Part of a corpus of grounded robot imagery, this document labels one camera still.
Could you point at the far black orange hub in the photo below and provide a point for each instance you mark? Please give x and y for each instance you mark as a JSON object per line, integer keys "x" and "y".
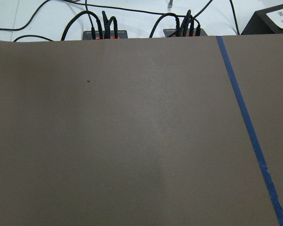
{"x": 121, "y": 34}

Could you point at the brown paper table cover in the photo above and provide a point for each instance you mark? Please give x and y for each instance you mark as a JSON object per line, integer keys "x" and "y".
{"x": 142, "y": 132}

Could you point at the black box with label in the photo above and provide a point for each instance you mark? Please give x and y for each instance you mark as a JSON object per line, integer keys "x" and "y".
{"x": 265, "y": 21}

